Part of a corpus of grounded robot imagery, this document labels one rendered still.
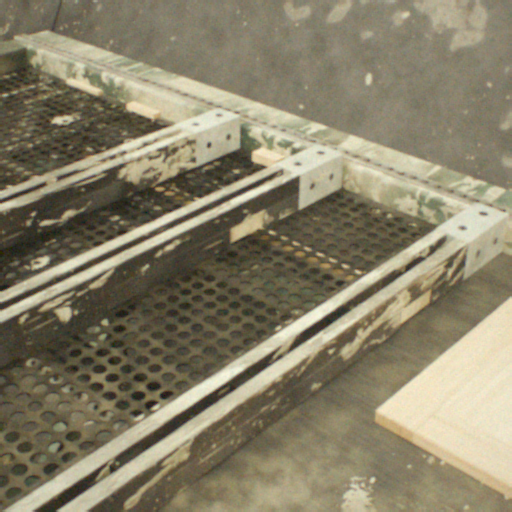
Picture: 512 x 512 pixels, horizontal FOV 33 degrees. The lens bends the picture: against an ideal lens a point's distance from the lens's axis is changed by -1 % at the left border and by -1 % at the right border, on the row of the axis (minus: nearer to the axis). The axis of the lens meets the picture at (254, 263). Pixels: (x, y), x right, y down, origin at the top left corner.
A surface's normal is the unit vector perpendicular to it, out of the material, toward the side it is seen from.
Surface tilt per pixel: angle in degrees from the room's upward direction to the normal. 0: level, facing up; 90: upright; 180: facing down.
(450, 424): 54
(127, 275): 90
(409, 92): 0
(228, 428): 90
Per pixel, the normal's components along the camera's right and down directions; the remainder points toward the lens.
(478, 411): 0.01, -0.85
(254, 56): -0.54, -0.19
